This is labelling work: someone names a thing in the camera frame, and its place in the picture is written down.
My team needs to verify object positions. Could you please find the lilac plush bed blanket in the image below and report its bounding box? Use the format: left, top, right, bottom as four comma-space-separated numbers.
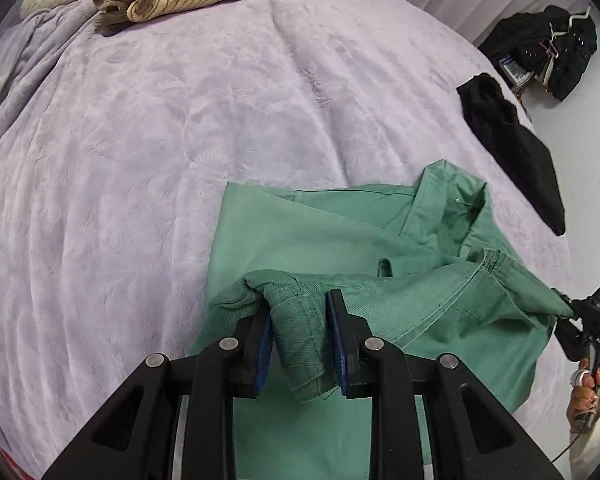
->
0, 0, 570, 478

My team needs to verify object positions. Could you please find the black folded garment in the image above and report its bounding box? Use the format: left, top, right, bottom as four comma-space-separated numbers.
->
456, 73, 566, 236

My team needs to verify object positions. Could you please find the black clothes pile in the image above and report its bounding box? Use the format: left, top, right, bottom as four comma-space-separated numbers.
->
479, 6, 597, 101

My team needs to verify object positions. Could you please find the person right hand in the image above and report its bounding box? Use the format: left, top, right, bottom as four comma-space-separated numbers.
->
566, 358, 600, 432

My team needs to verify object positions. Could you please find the green work jacket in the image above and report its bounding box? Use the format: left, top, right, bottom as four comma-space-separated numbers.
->
195, 160, 571, 479

